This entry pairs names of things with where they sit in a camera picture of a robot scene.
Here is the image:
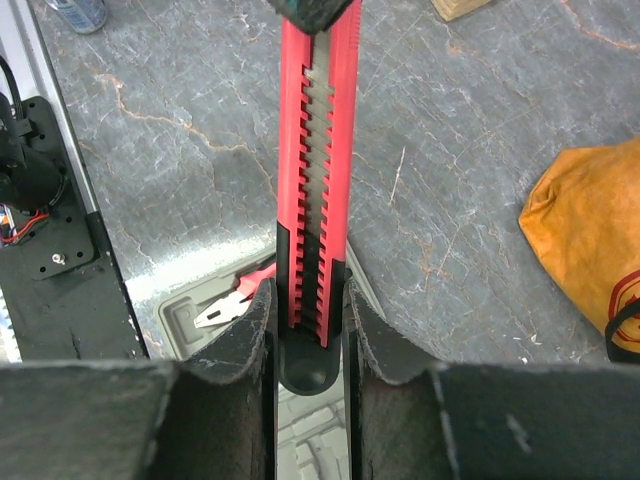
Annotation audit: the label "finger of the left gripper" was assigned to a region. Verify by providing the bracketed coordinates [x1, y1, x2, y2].
[267, 0, 353, 34]

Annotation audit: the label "yellow tote bag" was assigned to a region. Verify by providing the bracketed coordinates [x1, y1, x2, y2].
[519, 138, 639, 364]

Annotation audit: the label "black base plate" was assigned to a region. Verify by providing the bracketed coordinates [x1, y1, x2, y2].
[1, 96, 148, 361]

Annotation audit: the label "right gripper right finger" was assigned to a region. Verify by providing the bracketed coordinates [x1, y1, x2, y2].
[344, 285, 639, 479]

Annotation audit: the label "red black pliers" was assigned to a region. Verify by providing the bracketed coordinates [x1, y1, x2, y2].
[194, 261, 276, 328]

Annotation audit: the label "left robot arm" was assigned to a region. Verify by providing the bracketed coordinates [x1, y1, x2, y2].
[1, 0, 351, 212]

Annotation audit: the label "small can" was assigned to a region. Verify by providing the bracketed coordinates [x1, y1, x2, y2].
[46, 0, 108, 34]

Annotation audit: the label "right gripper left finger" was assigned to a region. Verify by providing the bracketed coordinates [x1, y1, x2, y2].
[0, 277, 276, 480]

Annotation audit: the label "red utility knife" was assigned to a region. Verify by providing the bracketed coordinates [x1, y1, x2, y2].
[276, 1, 362, 396]

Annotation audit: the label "grey plastic tool case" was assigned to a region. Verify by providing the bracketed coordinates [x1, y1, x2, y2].
[157, 244, 386, 480]

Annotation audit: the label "wooden block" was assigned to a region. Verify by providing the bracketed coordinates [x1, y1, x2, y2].
[431, 0, 491, 22]

